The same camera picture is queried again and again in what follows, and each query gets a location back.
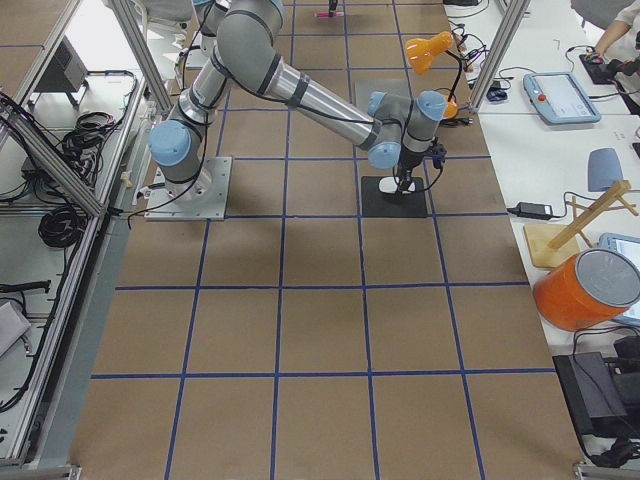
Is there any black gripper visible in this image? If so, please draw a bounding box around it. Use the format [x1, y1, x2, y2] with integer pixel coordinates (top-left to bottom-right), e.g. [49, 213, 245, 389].
[396, 148, 425, 193]

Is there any pink marker pen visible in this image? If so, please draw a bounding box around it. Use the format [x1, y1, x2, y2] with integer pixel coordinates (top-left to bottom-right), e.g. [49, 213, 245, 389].
[314, 11, 344, 19]

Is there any white computer mouse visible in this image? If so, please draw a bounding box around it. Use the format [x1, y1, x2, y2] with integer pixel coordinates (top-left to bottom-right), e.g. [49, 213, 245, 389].
[378, 177, 412, 195]

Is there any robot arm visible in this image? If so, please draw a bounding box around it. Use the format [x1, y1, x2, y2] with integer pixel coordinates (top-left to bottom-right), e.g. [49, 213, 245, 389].
[149, 0, 446, 199]

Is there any black mousepad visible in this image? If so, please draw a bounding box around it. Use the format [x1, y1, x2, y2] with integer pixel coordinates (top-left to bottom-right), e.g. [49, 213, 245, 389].
[360, 176, 428, 218]

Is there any grey laptop notebook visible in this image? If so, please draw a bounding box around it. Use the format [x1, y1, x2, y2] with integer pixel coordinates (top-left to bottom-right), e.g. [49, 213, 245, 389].
[354, 78, 410, 110]

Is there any orange desk lamp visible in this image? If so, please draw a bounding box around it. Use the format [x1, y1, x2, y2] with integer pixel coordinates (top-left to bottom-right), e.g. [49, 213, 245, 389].
[404, 31, 463, 120]

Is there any black laptop charger brick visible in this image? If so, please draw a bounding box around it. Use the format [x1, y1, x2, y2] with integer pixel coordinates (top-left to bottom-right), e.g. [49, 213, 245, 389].
[507, 201, 560, 221]

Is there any wooden stand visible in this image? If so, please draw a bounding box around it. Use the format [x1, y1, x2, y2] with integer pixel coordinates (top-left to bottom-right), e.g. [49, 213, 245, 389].
[524, 179, 639, 270]

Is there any blue teach pendant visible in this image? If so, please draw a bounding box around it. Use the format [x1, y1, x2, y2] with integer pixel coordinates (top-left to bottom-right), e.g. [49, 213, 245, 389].
[523, 72, 601, 125]

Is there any grey blue pouch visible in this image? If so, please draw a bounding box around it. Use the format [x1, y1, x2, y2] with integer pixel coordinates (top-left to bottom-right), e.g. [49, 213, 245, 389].
[587, 148, 623, 192]

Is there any orange cylindrical bucket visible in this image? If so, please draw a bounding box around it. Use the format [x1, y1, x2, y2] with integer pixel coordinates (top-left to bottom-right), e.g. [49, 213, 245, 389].
[533, 248, 639, 331]

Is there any person at desk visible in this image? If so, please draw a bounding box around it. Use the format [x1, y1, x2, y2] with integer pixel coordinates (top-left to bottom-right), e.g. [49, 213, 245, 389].
[592, 1, 639, 74]

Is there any black box on desk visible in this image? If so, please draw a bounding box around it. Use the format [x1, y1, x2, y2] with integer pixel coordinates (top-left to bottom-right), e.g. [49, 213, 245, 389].
[553, 352, 629, 438]

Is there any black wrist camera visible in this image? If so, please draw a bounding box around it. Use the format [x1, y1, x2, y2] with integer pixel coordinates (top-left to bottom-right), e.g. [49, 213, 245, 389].
[427, 141, 447, 170]

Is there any aluminium frame post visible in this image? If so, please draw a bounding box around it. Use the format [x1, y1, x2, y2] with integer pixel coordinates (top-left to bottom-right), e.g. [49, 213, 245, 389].
[469, 0, 530, 113]

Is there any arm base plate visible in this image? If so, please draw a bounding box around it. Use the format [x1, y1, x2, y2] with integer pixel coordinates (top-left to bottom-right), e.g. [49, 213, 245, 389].
[144, 156, 233, 221]

